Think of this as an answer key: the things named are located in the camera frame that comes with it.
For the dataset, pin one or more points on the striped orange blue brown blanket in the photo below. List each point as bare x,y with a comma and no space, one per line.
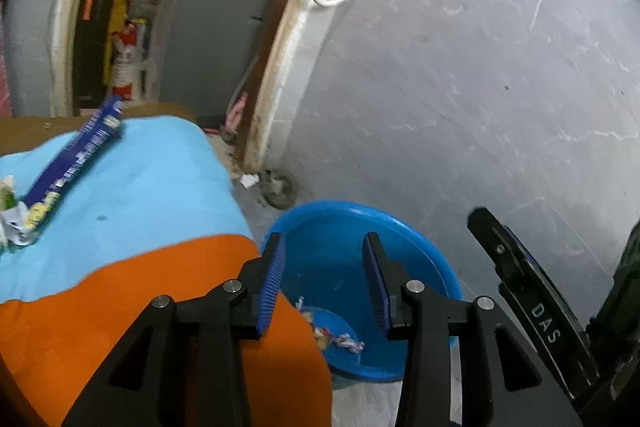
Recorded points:
135,217

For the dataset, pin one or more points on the small pale scrap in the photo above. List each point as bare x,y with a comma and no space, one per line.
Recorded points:
305,308

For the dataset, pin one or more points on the white floor scrap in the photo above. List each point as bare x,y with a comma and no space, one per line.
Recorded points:
249,181

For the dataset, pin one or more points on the grey fridge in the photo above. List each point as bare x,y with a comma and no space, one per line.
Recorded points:
215,37

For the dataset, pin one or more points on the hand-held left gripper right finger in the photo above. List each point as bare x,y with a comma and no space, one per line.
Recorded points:
377,287

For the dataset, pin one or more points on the white red sack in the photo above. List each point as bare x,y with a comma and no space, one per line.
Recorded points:
127,62

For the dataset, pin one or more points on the crumpled white paper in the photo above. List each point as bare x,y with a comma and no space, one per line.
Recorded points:
17,224

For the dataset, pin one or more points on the yellow bag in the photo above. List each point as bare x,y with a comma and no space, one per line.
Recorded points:
115,32

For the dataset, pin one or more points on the long blue snack wrapper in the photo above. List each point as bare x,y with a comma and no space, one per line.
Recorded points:
75,162

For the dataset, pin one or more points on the blue plastic bucket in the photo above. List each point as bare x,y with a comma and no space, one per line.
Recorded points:
330,272

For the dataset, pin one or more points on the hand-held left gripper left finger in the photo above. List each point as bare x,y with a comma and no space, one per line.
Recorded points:
270,287

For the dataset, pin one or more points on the wooden door frame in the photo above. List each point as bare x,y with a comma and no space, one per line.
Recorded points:
285,57

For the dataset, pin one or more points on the pinkish wrapper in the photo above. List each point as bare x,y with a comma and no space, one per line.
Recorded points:
351,343

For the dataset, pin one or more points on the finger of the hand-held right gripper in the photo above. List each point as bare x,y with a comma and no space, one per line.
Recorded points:
540,322

